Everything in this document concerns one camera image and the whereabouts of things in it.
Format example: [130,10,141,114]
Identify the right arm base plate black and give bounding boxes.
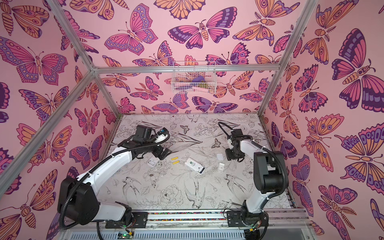
[224,210,269,229]

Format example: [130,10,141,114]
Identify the green circuit board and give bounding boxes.
[118,232,134,240]

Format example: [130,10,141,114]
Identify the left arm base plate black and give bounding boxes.
[105,212,149,229]

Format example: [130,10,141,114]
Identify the white wire basket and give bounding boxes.
[170,61,218,95]

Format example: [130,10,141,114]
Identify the purple item in basket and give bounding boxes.
[191,76,206,86]

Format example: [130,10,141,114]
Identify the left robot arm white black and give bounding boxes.
[57,125,171,230]

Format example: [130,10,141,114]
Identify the white remote control with display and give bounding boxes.
[185,158,206,175]

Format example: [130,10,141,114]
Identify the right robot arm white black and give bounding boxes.
[226,129,289,226]

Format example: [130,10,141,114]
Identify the white remote control green buttons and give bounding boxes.
[147,158,159,168]

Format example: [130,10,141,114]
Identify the white battery cover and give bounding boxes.
[217,154,224,161]
[218,163,225,172]

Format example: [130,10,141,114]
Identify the aluminium front rail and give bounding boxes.
[58,209,316,240]

